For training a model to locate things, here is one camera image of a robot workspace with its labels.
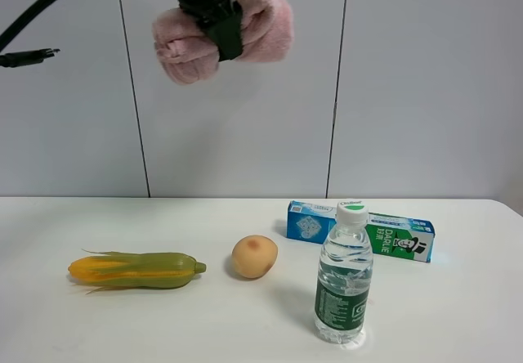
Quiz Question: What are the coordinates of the green white toothpaste box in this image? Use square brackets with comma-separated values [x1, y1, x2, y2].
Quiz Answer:
[286, 200, 436, 263]

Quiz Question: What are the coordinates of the pink towel black band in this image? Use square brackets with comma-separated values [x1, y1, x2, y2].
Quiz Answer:
[152, 0, 294, 85]

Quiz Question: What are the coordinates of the toy corn cob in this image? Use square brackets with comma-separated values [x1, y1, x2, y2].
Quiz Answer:
[68, 252, 207, 291]

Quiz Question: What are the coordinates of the clear water bottle green label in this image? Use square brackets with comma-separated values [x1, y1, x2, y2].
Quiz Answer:
[314, 199, 373, 344]

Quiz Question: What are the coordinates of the black cable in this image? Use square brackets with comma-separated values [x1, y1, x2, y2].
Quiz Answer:
[0, 0, 108, 69]

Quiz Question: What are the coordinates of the toy peach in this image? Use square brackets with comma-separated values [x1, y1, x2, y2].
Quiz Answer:
[231, 235, 279, 279]

